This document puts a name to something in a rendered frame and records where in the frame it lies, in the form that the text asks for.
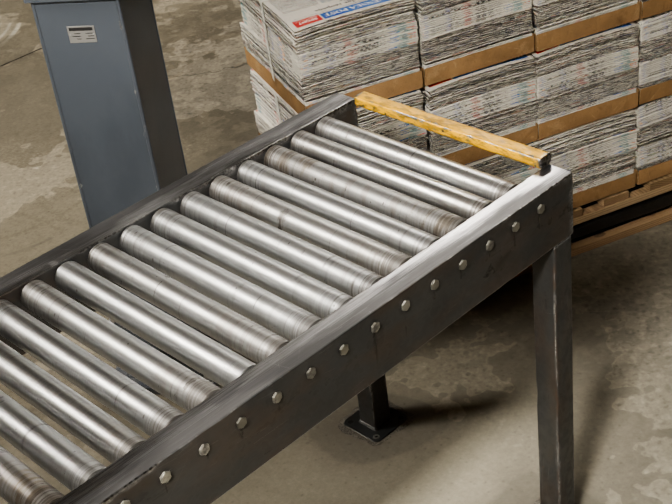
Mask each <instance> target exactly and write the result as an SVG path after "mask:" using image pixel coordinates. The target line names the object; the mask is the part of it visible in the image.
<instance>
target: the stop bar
mask: <svg viewBox="0 0 672 504"><path fill-rule="evenodd" d="M354 101H355V105H356V106H359V107H362V108H365V109H368V110H371V111H374V112H377V113H380V114H382V115H385V116H388V117H391V118H394V119H397V120H400V121H403V122H406V123H409V124H411V125H414V126H417V127H420V128H423V129H426V130H429V131H432V132H435V133H438V134H441V135H443V136H446V137H449V138H452V139H455V140H458V141H461V142H464V143H467V144H470V145H473V146H475V147H478V148H481V149H484V150H487V151H490V152H493V153H496V154H499V155H502V156H505V157H507V158H510V159H513V160H516V161H519V162H522V163H525V164H528V165H531V166H534V167H536V168H539V169H542V168H543V167H545V166H546V165H548V164H549V163H550V162H551V154H550V153H549V152H546V151H543V150H540V149H537V148H534V147H531V146H528V145H525V144H522V143H519V142H516V141H513V140H510V139H507V138H504V137H501V136H498V135H495V134H492V133H489V132H486V131H483V130H480V129H477V128H474V127H471V126H468V125H465V124H462V123H459V122H456V121H453V120H450V119H446V118H443V117H440V116H437V115H434V114H431V113H428V112H425V111H422V110H419V109H416V108H413V107H410V106H407V105H404V104H401V103H398V102H395V101H392V100H389V99H386V98H383V97H380V96H377V95H374V94H371V93H368V92H365V91H363V92H361V93H359V94H358V95H356V96H355V97H354Z"/></svg>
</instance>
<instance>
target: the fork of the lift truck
mask: <svg viewBox="0 0 672 504"><path fill-rule="evenodd" d="M642 187H644V186H642V185H641V184H640V185H637V184H635V187H633V188H630V189H627V190H628V191H629V192H631V191H634V190H637V189H640V188H642ZM595 204H598V202H596V201H593V202H590V203H587V204H584V205H582V206H580V207H581V208H582V209H584V208H586V207H589V206H592V205H595ZM671 205H672V190H671V191H668V192H666V193H663V194H660V195H657V196H654V197H652V198H649V199H646V200H643V201H641V202H638V203H635V204H632V205H629V206H627V207H624V208H621V209H618V210H616V211H613V212H610V213H607V214H605V215H602V216H599V217H596V218H593V219H591V220H588V221H585V222H582V223H580V224H577V225H574V226H573V233H572V234H571V240H572V239H575V238H579V237H582V236H585V235H587V234H590V233H593V232H596V231H599V230H602V229H605V228H608V227H611V226H614V225H617V224H620V223H623V222H625V221H628V220H631V219H634V218H637V217H640V216H643V215H646V214H649V213H651V212H654V211H657V210H660V209H662V208H665V207H668V206H671Z"/></svg>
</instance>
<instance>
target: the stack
mask: <svg viewBox="0 0 672 504"><path fill-rule="evenodd" d="M239 1H240V3H241V5H240V7H241V8H242V9H241V11H242V16H243V22H240V23H239V24H240V25H239V26H240V27H241V31H242V32H241V36H242V39H243V44H244V45H245V47H246V49H247V51H248V52H249V53H250V54H251V55H252V56H253V57H254V58H255V59H256V60H257V61H258V62H259V63H260V64H261V65H263V66H264V67H265V68H266V69H267V70H268V71H269V72H270V73H271V74H272V78H273V80H274V76H275V77H276V78H277V79H278V80H279V81H280V82H281V83H282V84H283V85H284V87H285V88H286V89H288V90H289V91H290V92H291V93H292V94H293V95H294V96H295V97H296V98H297V99H298V100H299V101H300V102H301V103H302V104H303V105H304V106H305V110H306V106H308V105H311V104H315V103H318V102H320V101H322V100H324V99H326V98H328V97H329V96H331V95H333V94H335V93H341V94H346V93H349V92H353V91H356V90H359V89H362V88H365V87H368V86H372V85H375V84H378V83H381V82H385V81H388V80H391V79H395V78H398V77H401V76H405V75H408V74H411V73H415V72H418V71H420V68H419V67H420V66H421V67H422V68H423V69H426V68H429V67H432V66H435V65H438V64H442V63H445V62H448V61H451V60H454V59H457V58H460V57H464V56H467V55H470V54H473V53H476V52H480V51H483V50H486V49H490V48H493V47H496V46H499V45H503V44H506V43H509V42H513V41H516V40H519V39H522V38H526V37H529V36H532V32H533V33H534V34H536V35H538V34H541V33H544V32H547V31H551V30H554V29H557V28H560V27H563V26H567V25H570V24H573V23H577V22H580V21H583V20H586V19H590V18H593V17H596V16H599V15H602V14H606V13H609V12H612V11H615V10H618V9H621V8H624V7H627V6H630V5H634V4H637V2H638V1H640V2H642V9H643V2H645V1H649V0H638V1H637V0H239ZM250 76H251V77H250V79H251V80H252V81H250V83H251V84H252V86H253V88H252V90H253V91H254V92H255V97H256V98H255V100H256V105H257V106H258V107H257V108H258V109H257V110H255V111H254V114H255V115H256V116H255V118H256V119H255V122H256V123H257V124H256V126H257V129H258V132H259V133H260V134H262V133H264V132H266V131H268V130H269V129H271V128H273V127H275V126H277V125H279V124H280V123H282V122H284V121H286V120H288V119H289V118H291V117H293V116H295V115H297V114H298V113H297V112H296V111H295V110H294V109H293V108H292V107H291V106H290V105H289V104H288V103H287V102H286V101H284V100H283V99H282V98H281V97H280V96H279V95H278V94H277V93H276V92H275V91H274V90H273V89H272V88H271V87H270V86H269V85H268V84H267V83H266V82H265V81H264V80H263V79H262V78H261V77H260V76H259V75H258V74H257V73H256V72H255V71H254V70H253V69H251V70H250ZM669 80H672V10H669V11H666V12H663V13H660V14H657V15H654V16H651V17H647V18H644V19H641V18H639V20H636V21H632V22H629V23H626V24H623V25H620V26H617V27H614V28H611V29H607V30H604V31H601V32H598V33H595V34H592V35H589V36H586V37H582V38H579V39H576V40H573V41H570V42H567V43H564V44H561V45H557V46H554V47H551V48H548V49H545V50H542V51H539V52H537V51H535V50H534V52H532V53H529V54H526V55H522V56H519V57H516V58H513V59H510V60H507V61H504V62H500V63H497V64H494V65H491V66H488V67H485V68H481V69H478V70H475V71H472V72H469V73H466V74H463V75H459V76H456V77H453V78H450V79H447V80H444V81H441V82H437V83H434V84H431V85H428V86H425V85H426V84H425V85H423V88H420V89H416V90H413V91H410V92H407V93H404V94H400V95H397V96H394V97H391V98H388V99H389V100H392V101H395V102H398V103H401V104H404V105H407V106H410V107H413V108H416V109H419V110H422V111H425V112H428V113H431V114H434V115H437V116H440V117H443V118H446V119H450V120H453V121H456V122H459V123H462V124H465V125H468V126H471V127H474V128H477V129H480V130H483V131H486V132H489V133H492V134H495V135H498V136H504V135H507V134H510V133H513V132H516V131H519V130H523V129H526V128H529V127H532V126H535V124H536V123H537V124H538V137H539V124H541V123H544V122H547V121H550V120H553V119H556V118H559V117H562V116H565V115H568V114H571V113H574V112H577V111H580V110H583V109H586V108H589V107H592V106H595V105H598V104H601V103H604V102H607V101H610V100H613V99H617V98H620V97H623V96H626V95H629V94H632V93H635V92H636V87H637V88H639V89H643V88H646V87H649V86H653V85H656V84H659V83H662V82H665V81H669ZM274 81H275V80H274ZM356 110H357V119H358V127H360V128H363V129H365V130H368V131H371V132H374V133H377V134H379V135H382V136H385V137H388V138H391V139H393V140H396V141H399V142H402V143H404V144H407V145H410V146H413V147H416V148H418V149H421V150H424V151H427V152H430V153H432V154H435V155H438V156H441V157H442V156H445V155H447V154H450V153H453V152H456V151H459V150H462V149H465V148H468V147H471V146H473V145H470V144H467V143H464V142H461V141H458V140H455V139H452V138H449V137H446V136H443V135H441V134H438V133H435V132H432V131H429V130H426V129H423V128H420V127H417V126H414V125H411V124H409V123H406V122H403V121H400V120H397V119H394V118H391V117H388V116H385V115H382V114H380V113H377V112H374V111H371V110H368V109H365V108H362V107H359V108H356ZM535 122H536V123H535ZM525 145H528V146H531V147H534V148H537V149H540V150H543V151H546V152H549V153H550V154H551V162H550V163H549V164H550V165H553V166H556V167H559V168H562V169H565V170H567V171H570V172H572V173H573V194H575V193H578V192H581V191H584V190H587V189H590V188H593V187H596V186H599V185H602V184H605V183H607V182H610V181H613V180H616V179H619V178H621V177H624V176H627V175H630V174H633V173H634V172H633V171H634V168H635V169H636V170H638V175H639V170H642V169H645V168H648V167H651V166H654V165H657V164H660V163H663V162H666V161H668V160H671V159H672V95H669V96H666V97H662V98H659V99H656V100H653V101H650V102H647V103H644V104H641V105H639V104H638V107H636V108H633V109H630V110H627V111H624V112H621V113H618V114H615V115H612V116H609V117H606V118H603V119H600V120H597V121H594V122H591V123H588V124H585V125H582V126H579V127H576V128H573V129H570V130H567V131H564V132H561V133H558V134H555V135H552V136H549V137H546V138H543V139H540V140H536V141H534V142H531V143H528V144H525ZM465 165H466V166H469V167H471V168H474V169H477V170H480V171H483V172H485V173H488V174H491V175H494V176H496V177H499V178H502V179H505V180H508V181H510V182H513V183H516V184H520V183H522V182H523V181H525V180H526V179H528V178H529V177H530V176H532V175H533V174H535V173H536V172H538V171H539V170H541V169H539V168H536V167H534V166H531V165H528V164H525V163H522V162H519V161H516V160H513V159H510V158H507V157H505V156H502V155H499V154H495V155H492V156H489V157H486V158H483V159H480V160H477V161H474V162H471V163H468V164H465ZM641 185H642V186H644V187H642V188H640V189H637V190H634V191H631V192H629V191H628V190H624V191H621V192H618V193H616V194H613V195H610V196H607V197H604V198H601V199H599V200H596V202H598V204H595V205H592V206H589V207H586V208H584V209H582V208H581V207H580V206H579V207H576V208H573V226H574V225H577V224H580V223H582V222H585V221H588V220H591V219H593V218H596V217H599V216H602V215H605V214H607V213H610V212H613V211H616V210H618V209H621V208H624V207H627V206H629V205H632V204H635V203H638V202H641V201H643V200H646V199H649V198H652V197H654V196H657V195H660V194H663V193H666V192H668V191H671V190H672V173H671V174H668V175H665V176H662V177H659V178H657V179H654V180H651V181H648V182H645V183H643V184H641ZM671 220H672V207H671V208H668V209H665V210H662V211H660V212H657V213H654V214H651V215H649V216H646V217H643V218H640V219H638V220H635V221H632V222H629V223H627V224H624V225H621V226H618V227H616V228H613V229H610V230H608V231H605V232H602V233H599V234H597V235H594V236H591V237H588V238H586V239H583V240H580V241H577V242H575V243H572V244H571V257H573V256H576V255H579V254H581V253H584V252H587V251H590V250H592V249H595V248H598V247H600V246H603V245H606V244H609V243H611V242H614V241H617V240H619V239H622V238H625V237H628V236H630V235H633V234H636V233H638V232H641V231H644V230H647V229H649V228H652V227H655V226H657V225H660V224H663V223H666V222H668V221H671Z"/></svg>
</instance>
